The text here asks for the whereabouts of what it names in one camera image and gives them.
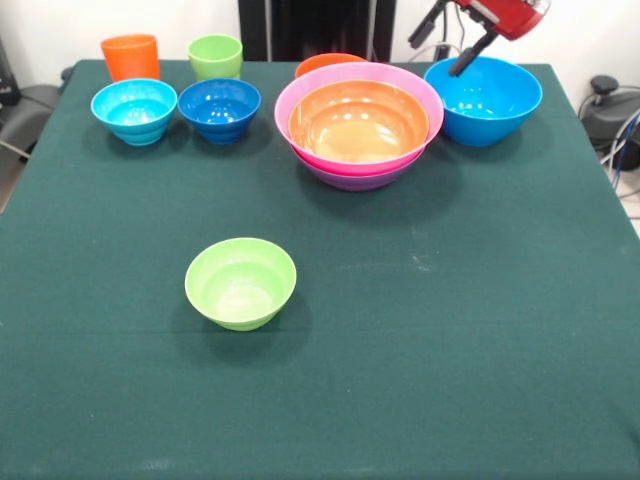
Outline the small deep orange bowl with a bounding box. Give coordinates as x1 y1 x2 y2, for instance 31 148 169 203
294 53 369 80

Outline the large pink bowl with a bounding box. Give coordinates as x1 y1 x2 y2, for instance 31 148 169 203
273 62 445 176

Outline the orange cup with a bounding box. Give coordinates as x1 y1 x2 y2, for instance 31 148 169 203
100 33 161 83

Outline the small light blue bowl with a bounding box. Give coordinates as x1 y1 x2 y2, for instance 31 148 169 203
90 78 179 147

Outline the small green bowl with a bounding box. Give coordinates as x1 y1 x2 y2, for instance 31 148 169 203
184 237 298 332

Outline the green cup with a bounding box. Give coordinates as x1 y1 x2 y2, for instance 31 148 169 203
187 33 244 82

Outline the small dark blue bowl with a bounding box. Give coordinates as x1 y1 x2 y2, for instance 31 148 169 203
177 78 262 146

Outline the grey wheeled floor base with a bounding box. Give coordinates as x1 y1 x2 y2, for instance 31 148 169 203
579 74 640 151
0 84 64 151

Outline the purple bowl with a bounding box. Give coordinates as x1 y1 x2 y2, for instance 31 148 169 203
302 154 421 193

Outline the wide orange bowl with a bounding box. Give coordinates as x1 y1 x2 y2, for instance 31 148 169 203
288 79 431 165

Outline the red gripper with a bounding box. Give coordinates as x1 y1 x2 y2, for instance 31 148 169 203
407 0 551 78

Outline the medium blue bowl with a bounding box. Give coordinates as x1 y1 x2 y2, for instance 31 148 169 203
423 55 544 148

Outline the tangle of floor cables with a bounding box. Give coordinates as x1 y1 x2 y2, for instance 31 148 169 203
598 107 640 221

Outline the dark green tablecloth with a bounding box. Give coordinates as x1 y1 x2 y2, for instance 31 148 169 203
0 59 640 480

